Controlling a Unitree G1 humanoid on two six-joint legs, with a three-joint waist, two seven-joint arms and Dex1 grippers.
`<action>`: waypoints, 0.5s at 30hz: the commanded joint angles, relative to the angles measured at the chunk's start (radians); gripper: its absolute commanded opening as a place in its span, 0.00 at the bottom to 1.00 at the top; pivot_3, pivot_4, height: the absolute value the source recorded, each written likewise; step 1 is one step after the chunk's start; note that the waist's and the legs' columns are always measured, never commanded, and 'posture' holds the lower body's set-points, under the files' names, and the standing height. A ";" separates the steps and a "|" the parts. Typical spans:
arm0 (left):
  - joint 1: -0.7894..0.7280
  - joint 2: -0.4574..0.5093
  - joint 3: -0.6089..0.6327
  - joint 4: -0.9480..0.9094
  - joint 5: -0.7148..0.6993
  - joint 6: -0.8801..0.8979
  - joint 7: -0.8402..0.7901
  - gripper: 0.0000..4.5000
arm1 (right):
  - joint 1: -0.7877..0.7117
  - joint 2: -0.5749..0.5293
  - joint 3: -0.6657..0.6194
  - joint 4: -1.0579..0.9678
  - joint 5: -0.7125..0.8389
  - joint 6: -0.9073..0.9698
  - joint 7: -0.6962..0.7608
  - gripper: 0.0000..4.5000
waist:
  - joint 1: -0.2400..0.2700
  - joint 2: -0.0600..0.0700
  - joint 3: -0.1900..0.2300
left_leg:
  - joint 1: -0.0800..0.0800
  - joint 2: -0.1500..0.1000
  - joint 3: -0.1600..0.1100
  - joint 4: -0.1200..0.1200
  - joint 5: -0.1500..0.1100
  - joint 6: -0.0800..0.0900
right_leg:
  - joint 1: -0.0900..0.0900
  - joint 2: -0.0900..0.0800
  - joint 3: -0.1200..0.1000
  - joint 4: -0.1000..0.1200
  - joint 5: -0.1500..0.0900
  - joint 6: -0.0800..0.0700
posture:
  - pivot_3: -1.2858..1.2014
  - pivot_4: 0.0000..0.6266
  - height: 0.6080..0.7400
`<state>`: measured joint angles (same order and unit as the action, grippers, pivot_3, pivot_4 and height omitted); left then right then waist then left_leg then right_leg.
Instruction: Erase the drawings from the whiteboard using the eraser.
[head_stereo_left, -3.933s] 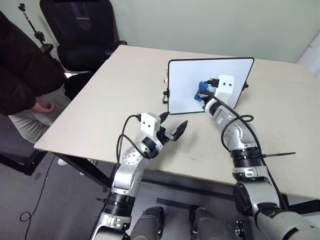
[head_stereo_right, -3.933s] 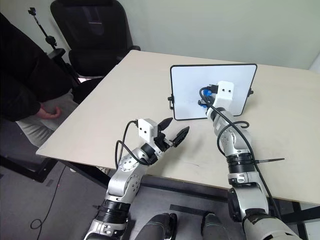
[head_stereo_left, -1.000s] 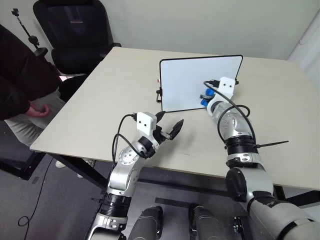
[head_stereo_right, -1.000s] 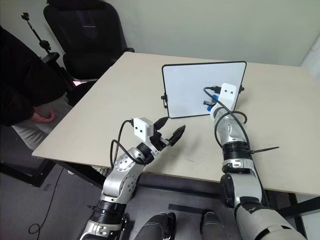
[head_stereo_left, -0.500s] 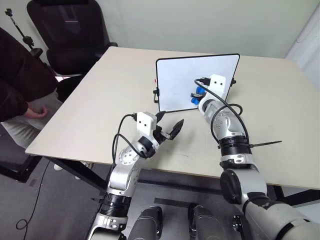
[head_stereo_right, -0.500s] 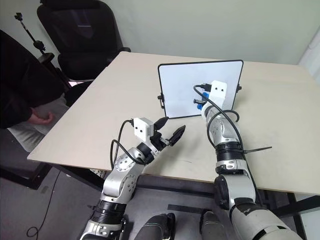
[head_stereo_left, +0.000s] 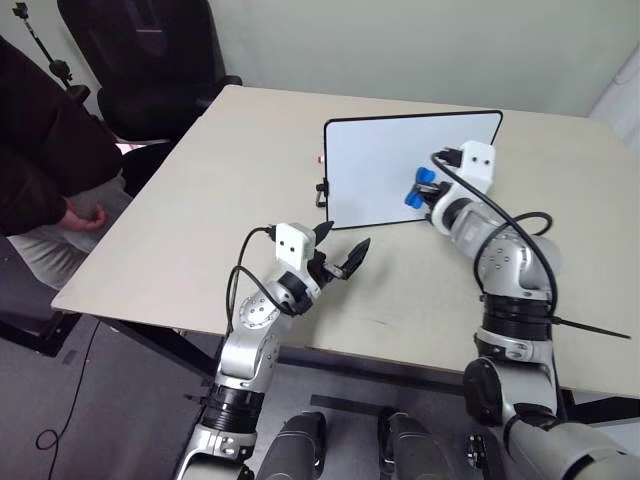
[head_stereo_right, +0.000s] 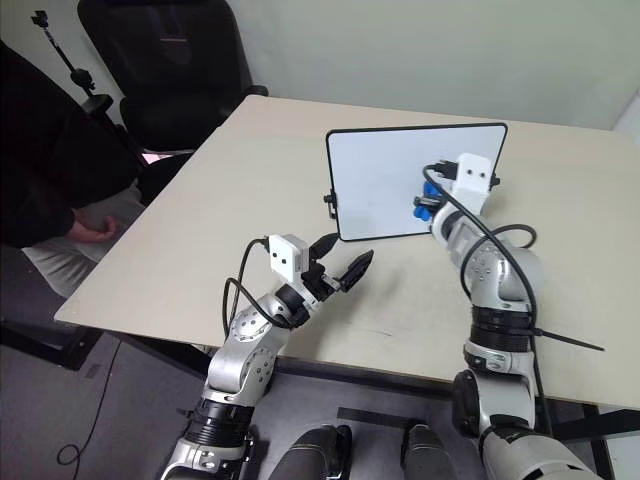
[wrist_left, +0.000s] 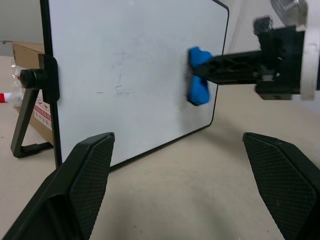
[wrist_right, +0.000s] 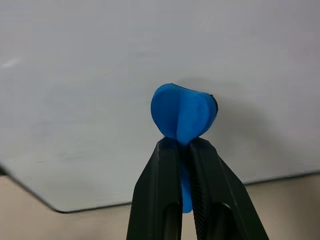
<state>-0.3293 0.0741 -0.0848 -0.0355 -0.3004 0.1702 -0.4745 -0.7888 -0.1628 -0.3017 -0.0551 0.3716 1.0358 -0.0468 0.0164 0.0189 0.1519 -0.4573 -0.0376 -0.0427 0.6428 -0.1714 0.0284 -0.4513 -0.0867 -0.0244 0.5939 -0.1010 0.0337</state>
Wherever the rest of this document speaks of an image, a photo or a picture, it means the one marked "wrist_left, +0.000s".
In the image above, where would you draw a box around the blue whiteboard eraser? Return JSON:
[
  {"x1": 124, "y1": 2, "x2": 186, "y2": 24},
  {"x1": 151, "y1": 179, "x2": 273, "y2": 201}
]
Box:
[{"x1": 185, "y1": 46, "x2": 215, "y2": 107}]

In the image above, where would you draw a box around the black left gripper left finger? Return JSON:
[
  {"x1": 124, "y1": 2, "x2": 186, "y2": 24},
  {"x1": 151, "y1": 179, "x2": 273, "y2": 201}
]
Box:
[{"x1": 0, "y1": 132, "x2": 116, "y2": 240}]

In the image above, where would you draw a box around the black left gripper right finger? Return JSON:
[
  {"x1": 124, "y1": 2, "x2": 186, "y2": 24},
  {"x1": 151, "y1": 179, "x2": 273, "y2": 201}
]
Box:
[{"x1": 243, "y1": 132, "x2": 320, "y2": 240}]

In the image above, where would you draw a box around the red and white object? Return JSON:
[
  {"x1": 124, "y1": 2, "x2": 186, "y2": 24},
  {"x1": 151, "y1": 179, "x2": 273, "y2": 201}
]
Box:
[{"x1": 0, "y1": 92, "x2": 12, "y2": 105}]

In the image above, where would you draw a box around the clear plastic bag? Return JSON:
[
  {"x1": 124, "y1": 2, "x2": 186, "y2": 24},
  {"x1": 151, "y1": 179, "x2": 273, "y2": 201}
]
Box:
[{"x1": 7, "y1": 62, "x2": 27, "y2": 106}]

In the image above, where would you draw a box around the brown cardboard box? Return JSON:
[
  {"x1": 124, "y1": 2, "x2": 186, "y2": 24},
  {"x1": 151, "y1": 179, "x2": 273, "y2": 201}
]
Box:
[{"x1": 1, "y1": 40, "x2": 55, "y2": 145}]

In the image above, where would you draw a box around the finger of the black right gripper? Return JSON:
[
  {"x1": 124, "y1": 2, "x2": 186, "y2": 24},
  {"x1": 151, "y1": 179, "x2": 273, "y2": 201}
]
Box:
[{"x1": 191, "y1": 49, "x2": 263, "y2": 85}]

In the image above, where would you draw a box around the white whiteboard with black frame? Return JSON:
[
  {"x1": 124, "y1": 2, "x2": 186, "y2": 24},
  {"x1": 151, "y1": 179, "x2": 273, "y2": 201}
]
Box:
[{"x1": 39, "y1": 0, "x2": 230, "y2": 173}]

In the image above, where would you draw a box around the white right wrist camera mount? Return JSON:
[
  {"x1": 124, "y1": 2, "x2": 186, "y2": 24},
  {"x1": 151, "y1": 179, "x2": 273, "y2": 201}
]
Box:
[{"x1": 298, "y1": 23, "x2": 320, "y2": 101}]

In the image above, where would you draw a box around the black folding whiteboard stand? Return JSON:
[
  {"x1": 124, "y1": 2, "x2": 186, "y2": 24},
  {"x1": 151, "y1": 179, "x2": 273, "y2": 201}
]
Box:
[{"x1": 10, "y1": 53, "x2": 61, "y2": 158}]

